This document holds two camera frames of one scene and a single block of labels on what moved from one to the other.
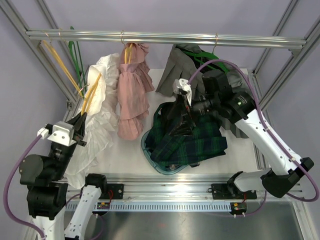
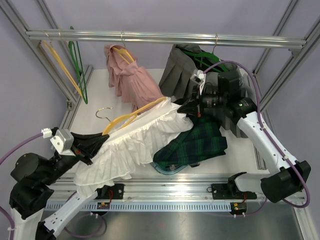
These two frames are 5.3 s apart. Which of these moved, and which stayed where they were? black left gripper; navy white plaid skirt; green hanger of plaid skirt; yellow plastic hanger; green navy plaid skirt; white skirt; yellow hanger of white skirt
Moved: black left gripper; white skirt; yellow hanger of white skirt
Stayed: yellow plastic hanger; green hanger of plaid skirt; navy white plaid skirt; green navy plaid skirt
